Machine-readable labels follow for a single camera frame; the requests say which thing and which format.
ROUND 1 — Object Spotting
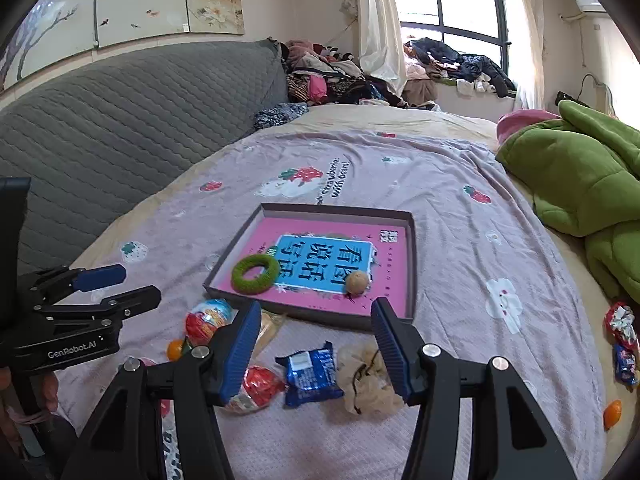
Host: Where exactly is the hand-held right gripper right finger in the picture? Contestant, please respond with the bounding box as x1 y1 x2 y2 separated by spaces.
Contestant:
370 297 578 480

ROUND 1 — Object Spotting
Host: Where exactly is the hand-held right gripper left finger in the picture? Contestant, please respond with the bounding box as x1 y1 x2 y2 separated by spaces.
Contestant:
60 301 263 480

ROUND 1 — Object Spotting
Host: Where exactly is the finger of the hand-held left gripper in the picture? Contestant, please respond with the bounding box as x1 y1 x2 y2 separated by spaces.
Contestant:
36 285 162 330
17 263 127 309

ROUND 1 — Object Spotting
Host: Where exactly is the bread stick packet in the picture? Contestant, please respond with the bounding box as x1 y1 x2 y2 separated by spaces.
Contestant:
250 310 287 361

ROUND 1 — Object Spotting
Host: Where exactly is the clear candy packet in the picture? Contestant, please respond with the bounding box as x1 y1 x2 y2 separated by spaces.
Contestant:
220 365 288 415

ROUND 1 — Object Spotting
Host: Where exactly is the artificial pale orchid flower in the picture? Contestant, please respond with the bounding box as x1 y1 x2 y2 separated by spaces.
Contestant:
336 345 406 417

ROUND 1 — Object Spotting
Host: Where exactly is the tangerine with green leaves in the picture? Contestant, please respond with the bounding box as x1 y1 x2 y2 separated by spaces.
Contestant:
166 339 193 362

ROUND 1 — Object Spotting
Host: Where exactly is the pink shallow box tray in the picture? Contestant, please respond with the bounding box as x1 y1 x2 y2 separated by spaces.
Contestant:
202 203 417 333

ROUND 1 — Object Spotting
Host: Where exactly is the person's left hand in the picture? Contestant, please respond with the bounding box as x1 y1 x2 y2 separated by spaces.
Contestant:
0 366 60 428

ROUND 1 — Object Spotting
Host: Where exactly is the egg-shaped candy toy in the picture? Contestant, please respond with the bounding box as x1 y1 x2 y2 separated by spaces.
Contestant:
185 299 236 347

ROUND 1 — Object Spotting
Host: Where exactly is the blue snack packet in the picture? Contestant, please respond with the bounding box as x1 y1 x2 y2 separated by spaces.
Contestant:
275 341 346 408

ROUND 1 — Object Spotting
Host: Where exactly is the small tan ball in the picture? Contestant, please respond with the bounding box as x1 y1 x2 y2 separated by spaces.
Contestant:
346 270 372 297

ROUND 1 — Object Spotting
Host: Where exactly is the pink picture book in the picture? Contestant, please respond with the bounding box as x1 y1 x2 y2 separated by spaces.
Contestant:
217 217 412 317

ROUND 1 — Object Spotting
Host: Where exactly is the lilac strawberry printed blanket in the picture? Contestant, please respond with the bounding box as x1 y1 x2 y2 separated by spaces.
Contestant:
50 127 608 480

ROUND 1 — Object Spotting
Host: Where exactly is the dark floral garment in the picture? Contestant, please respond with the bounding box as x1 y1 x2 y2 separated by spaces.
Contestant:
254 102 311 131

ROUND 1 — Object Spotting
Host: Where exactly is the small tangerine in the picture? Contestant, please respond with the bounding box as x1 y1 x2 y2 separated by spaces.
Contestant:
602 400 623 431

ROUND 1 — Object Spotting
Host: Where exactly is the red candy packet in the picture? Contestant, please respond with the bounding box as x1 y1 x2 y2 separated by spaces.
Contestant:
604 302 638 351

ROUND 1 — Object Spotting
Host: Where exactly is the small blue candy packet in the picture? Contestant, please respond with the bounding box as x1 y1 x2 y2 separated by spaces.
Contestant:
614 344 639 387

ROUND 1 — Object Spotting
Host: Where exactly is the green quilt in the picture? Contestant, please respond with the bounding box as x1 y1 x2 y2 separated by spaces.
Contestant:
495 100 640 306

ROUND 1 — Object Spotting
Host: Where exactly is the pink pillow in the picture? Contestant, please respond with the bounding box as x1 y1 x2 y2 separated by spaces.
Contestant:
496 108 563 143

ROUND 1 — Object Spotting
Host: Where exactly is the pile of dark clothes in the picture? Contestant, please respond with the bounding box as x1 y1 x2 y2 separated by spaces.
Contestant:
402 39 518 98

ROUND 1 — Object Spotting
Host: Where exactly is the cream curtain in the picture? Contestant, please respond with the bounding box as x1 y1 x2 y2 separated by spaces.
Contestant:
340 0 408 83
500 0 546 111

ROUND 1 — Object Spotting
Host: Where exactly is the white air conditioner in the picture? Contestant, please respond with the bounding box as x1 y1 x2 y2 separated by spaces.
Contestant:
574 0 613 16

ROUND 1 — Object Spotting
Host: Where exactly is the green fuzzy ring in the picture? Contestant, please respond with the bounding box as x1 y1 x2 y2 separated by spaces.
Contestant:
231 254 281 295

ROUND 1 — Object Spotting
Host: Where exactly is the floral wall painting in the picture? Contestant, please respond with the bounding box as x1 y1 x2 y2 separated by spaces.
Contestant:
0 0 246 93

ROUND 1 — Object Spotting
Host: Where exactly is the window with dark frame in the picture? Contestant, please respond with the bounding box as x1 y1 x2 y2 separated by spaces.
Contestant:
387 0 511 56

